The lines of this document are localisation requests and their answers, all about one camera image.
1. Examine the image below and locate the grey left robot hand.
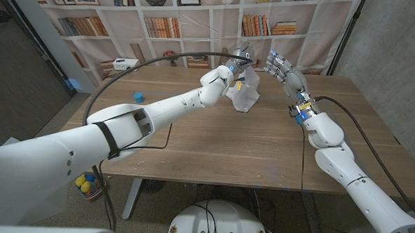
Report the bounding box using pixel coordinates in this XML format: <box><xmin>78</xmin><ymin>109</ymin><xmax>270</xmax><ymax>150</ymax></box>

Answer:
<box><xmin>226</xmin><ymin>39</ymin><xmax>257</xmax><ymax>81</ymax></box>

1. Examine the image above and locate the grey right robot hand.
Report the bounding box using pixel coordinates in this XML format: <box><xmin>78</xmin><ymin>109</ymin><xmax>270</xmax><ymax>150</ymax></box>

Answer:
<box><xmin>261</xmin><ymin>49</ymin><xmax>323</xmax><ymax>124</ymax></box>

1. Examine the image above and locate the white cloth napkin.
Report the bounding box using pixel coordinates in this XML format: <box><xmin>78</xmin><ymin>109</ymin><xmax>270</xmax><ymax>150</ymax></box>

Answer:
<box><xmin>224</xmin><ymin>65</ymin><xmax>262</xmax><ymax>114</ymax></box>

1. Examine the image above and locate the printed bookshelf backdrop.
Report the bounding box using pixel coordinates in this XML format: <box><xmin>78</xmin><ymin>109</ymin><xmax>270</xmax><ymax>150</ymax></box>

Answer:
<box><xmin>21</xmin><ymin>0</ymin><xmax>364</xmax><ymax>99</ymax></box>

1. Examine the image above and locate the black backdrop stand pole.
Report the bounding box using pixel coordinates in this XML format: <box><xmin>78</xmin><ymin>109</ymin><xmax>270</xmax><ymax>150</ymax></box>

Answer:
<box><xmin>327</xmin><ymin>0</ymin><xmax>367</xmax><ymax>78</ymax></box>

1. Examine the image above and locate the white power strip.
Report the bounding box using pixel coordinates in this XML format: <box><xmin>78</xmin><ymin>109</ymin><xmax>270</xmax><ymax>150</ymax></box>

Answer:
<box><xmin>112</xmin><ymin>58</ymin><xmax>140</xmax><ymax>73</ymax></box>

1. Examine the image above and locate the grey table leg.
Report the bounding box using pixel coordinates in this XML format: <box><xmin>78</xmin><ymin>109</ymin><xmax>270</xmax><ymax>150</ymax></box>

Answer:
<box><xmin>121</xmin><ymin>178</ymin><xmax>143</xmax><ymax>220</ymax></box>
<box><xmin>300</xmin><ymin>190</ymin><xmax>323</xmax><ymax>233</ymax></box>

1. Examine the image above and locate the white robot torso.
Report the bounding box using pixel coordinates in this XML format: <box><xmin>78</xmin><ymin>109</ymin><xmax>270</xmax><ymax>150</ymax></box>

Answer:
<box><xmin>167</xmin><ymin>198</ymin><xmax>271</xmax><ymax>233</ymax></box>

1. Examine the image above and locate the tray of colourful toys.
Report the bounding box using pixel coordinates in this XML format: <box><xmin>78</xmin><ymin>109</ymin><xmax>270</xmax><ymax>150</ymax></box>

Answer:
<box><xmin>73</xmin><ymin>173</ymin><xmax>107</xmax><ymax>201</ymax></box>

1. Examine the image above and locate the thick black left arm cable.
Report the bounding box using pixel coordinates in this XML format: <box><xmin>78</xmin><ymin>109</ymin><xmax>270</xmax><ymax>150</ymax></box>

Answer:
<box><xmin>77</xmin><ymin>46</ymin><xmax>253</xmax><ymax>233</ymax></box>

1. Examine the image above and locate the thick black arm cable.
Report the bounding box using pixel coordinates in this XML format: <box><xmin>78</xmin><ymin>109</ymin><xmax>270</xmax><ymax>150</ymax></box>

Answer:
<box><xmin>309</xmin><ymin>95</ymin><xmax>415</xmax><ymax>225</ymax></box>
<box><xmin>77</xmin><ymin>46</ymin><xmax>253</xmax><ymax>233</ymax></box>

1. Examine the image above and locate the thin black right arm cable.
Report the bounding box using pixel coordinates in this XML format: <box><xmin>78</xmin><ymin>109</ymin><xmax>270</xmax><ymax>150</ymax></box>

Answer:
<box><xmin>296</xmin><ymin>124</ymin><xmax>399</xmax><ymax>233</ymax></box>

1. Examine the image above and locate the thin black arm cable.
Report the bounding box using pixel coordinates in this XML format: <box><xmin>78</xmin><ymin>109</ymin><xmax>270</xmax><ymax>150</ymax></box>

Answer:
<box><xmin>120</xmin><ymin>121</ymin><xmax>174</xmax><ymax>154</ymax></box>
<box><xmin>296</xmin><ymin>124</ymin><xmax>399</xmax><ymax>233</ymax></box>

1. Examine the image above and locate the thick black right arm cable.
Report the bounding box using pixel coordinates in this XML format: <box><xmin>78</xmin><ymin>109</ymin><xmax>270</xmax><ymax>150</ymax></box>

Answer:
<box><xmin>309</xmin><ymin>95</ymin><xmax>415</xmax><ymax>225</ymax></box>

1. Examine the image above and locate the black power strip cable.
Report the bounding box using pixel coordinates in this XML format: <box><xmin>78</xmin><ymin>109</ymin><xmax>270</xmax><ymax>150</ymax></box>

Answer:
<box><xmin>105</xmin><ymin>66</ymin><xmax>132</xmax><ymax>79</ymax></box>

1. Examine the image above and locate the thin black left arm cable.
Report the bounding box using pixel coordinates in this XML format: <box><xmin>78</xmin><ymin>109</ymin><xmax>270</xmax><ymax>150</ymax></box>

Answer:
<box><xmin>120</xmin><ymin>121</ymin><xmax>174</xmax><ymax>154</ymax></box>

